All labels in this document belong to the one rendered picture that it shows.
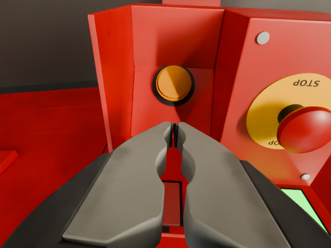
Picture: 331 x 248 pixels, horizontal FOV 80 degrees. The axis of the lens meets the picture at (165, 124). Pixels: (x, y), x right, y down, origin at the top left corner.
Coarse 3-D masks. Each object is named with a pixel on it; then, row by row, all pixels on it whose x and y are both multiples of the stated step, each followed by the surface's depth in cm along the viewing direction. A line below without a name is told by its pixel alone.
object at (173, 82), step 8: (160, 72) 21; (168, 72) 21; (176, 72) 21; (184, 72) 21; (160, 80) 21; (168, 80) 21; (176, 80) 21; (184, 80) 21; (160, 88) 21; (168, 88) 21; (176, 88) 21; (184, 88) 21; (168, 96) 21; (176, 96) 21; (184, 96) 21
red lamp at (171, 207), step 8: (168, 184) 20; (176, 184) 20; (168, 192) 19; (176, 192) 19; (168, 200) 19; (176, 200) 19; (168, 208) 18; (176, 208) 18; (168, 216) 17; (176, 216) 17; (168, 224) 17; (176, 224) 17
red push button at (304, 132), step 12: (288, 108) 16; (300, 108) 14; (312, 108) 14; (324, 108) 14; (288, 120) 14; (300, 120) 14; (312, 120) 13; (324, 120) 13; (288, 132) 14; (300, 132) 14; (312, 132) 14; (324, 132) 14; (288, 144) 15; (300, 144) 14; (312, 144) 14; (324, 144) 14
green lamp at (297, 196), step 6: (288, 192) 20; (294, 192) 20; (300, 192) 20; (294, 198) 19; (300, 198) 19; (300, 204) 19; (306, 204) 19; (306, 210) 18; (312, 210) 18; (312, 216) 18; (318, 222) 17; (324, 228) 17
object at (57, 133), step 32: (0, 96) 91; (32, 96) 87; (64, 96) 84; (96, 96) 80; (0, 128) 66; (32, 128) 64; (64, 128) 62; (96, 128) 60; (32, 160) 50; (64, 160) 49; (0, 192) 42; (32, 192) 42; (320, 192) 35; (0, 224) 36
